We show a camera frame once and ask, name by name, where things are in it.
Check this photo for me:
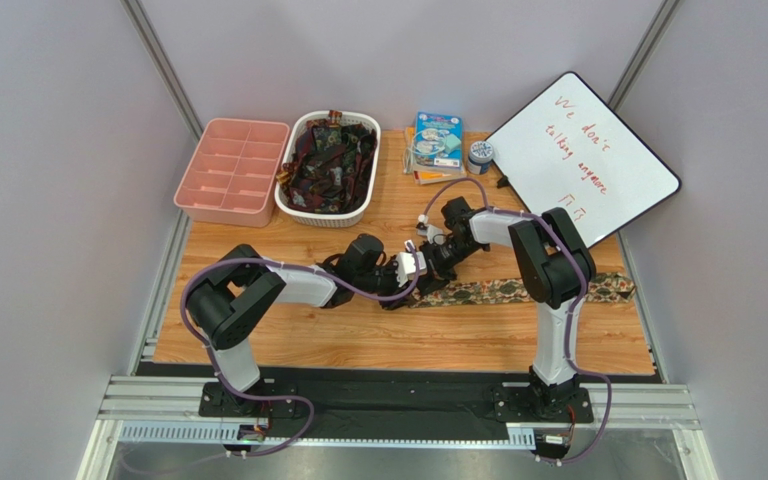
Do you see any patterned paisley necktie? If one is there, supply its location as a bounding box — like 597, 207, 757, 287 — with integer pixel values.
409, 272, 637, 308

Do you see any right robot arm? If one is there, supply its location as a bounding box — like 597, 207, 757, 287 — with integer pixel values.
417, 197, 596, 418

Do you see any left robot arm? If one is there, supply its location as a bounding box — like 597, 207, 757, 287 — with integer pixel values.
180, 234, 427, 416

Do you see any pile of dark ties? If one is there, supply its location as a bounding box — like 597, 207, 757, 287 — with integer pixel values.
278, 117, 378, 215

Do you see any blue packaged book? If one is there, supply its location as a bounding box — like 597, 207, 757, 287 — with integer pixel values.
408, 111, 463, 173

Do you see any white perforated basket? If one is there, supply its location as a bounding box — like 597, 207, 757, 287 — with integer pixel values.
274, 110, 382, 228

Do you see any white dry-erase board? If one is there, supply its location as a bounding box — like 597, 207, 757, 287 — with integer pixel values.
487, 71, 681, 246

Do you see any pink divided tray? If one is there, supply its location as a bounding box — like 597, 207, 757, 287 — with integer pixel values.
173, 118, 290, 228

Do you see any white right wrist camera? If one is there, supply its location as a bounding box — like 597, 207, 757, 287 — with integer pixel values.
416, 214, 446, 245

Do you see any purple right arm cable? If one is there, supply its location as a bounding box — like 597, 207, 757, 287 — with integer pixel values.
420, 176, 613, 466

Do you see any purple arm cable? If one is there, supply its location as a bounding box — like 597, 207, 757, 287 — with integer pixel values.
178, 240, 425, 459
420, 176, 613, 466

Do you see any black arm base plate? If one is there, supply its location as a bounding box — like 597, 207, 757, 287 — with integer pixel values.
137, 364, 604, 441

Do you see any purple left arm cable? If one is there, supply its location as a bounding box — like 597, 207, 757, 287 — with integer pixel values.
178, 240, 425, 459

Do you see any aluminium rail frame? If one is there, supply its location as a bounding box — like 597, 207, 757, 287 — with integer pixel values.
78, 367, 717, 479

